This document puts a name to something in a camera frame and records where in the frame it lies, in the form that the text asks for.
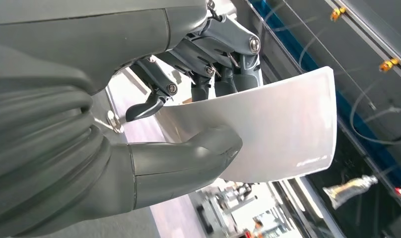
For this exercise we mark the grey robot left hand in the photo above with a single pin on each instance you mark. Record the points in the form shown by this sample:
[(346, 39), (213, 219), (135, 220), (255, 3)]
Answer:
[(88, 36)]

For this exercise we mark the silver foil duct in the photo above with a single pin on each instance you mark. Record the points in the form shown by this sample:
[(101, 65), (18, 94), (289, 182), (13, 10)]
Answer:
[(348, 191)]

